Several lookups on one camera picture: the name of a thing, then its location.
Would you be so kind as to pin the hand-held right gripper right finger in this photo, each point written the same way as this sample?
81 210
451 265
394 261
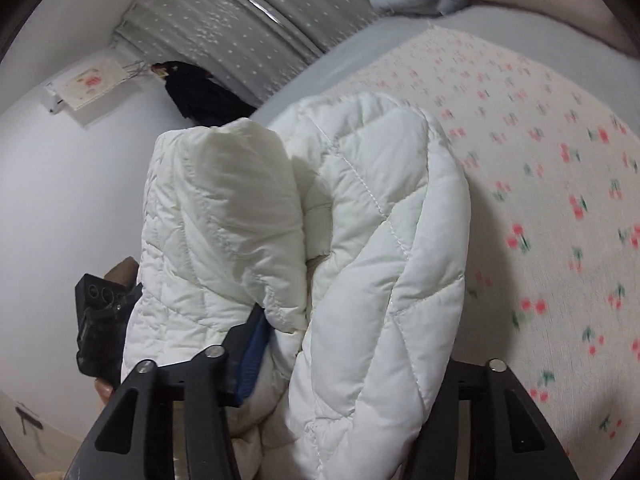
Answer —
480 410

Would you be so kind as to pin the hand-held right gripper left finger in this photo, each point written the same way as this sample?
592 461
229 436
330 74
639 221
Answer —
252 355

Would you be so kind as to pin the white quilted jacket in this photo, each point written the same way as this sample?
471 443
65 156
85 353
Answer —
350 220

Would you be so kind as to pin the hanging black clothes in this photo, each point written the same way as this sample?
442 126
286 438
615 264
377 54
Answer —
200 97

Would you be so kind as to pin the person's left hand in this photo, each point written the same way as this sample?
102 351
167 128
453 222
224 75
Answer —
106 391

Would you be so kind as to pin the cherry print sheet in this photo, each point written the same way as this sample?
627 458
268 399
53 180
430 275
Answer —
540 185

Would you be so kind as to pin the grey bed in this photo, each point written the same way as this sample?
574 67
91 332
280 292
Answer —
350 55

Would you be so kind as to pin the white wall hanging red print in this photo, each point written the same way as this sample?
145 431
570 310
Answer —
87 85

